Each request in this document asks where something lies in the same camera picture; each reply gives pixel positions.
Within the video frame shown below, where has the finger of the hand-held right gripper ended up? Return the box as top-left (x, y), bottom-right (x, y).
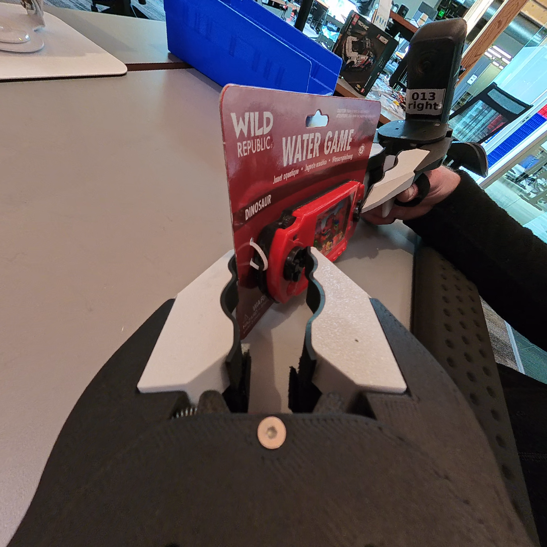
top-left (360, 146), bottom-right (433, 219)
top-left (364, 143), bottom-right (399, 202)

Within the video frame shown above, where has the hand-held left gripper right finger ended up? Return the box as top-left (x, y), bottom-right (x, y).
top-left (287, 246), bottom-right (407, 413)

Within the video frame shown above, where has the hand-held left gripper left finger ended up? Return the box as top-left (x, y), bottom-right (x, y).
top-left (137, 250), bottom-right (253, 413)

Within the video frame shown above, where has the red handheld toy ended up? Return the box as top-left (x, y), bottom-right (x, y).
top-left (219, 83), bottom-right (382, 340)

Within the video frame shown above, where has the person's right forearm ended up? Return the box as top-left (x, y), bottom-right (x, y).
top-left (405, 169), bottom-right (547, 352)

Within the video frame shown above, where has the person's right hand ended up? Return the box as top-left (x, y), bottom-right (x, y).
top-left (362, 166), bottom-right (463, 226)

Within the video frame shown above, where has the black toy car box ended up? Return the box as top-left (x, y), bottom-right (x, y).
top-left (331, 11), bottom-right (399, 95)

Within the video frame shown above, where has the black mesh office chair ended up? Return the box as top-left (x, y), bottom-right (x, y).
top-left (449, 82), bottom-right (533, 144)

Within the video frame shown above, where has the black vertical pole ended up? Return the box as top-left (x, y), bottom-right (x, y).
top-left (294, 0), bottom-right (318, 33)

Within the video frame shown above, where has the blue plastic bin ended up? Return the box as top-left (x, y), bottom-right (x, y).
top-left (164, 0), bottom-right (343, 95)

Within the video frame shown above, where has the person's dark clothing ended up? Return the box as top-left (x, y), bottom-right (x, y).
top-left (496, 362), bottom-right (547, 547)

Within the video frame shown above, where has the white document stand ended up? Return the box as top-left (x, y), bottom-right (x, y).
top-left (0, 0), bottom-right (128, 81)

